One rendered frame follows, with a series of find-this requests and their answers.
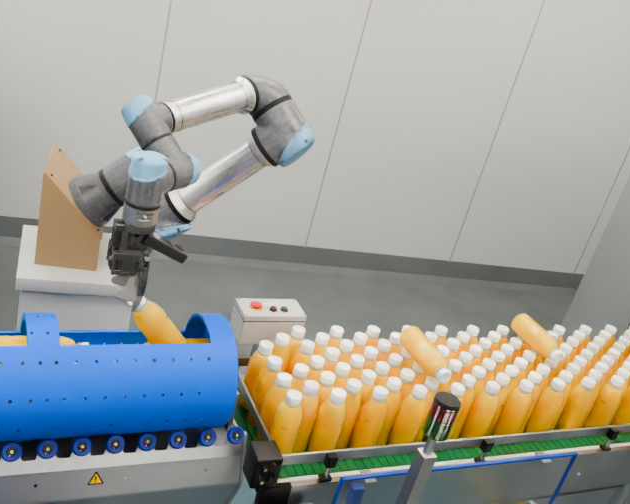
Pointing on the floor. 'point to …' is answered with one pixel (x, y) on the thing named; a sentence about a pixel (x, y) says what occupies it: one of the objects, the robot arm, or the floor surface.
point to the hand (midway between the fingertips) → (135, 301)
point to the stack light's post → (416, 477)
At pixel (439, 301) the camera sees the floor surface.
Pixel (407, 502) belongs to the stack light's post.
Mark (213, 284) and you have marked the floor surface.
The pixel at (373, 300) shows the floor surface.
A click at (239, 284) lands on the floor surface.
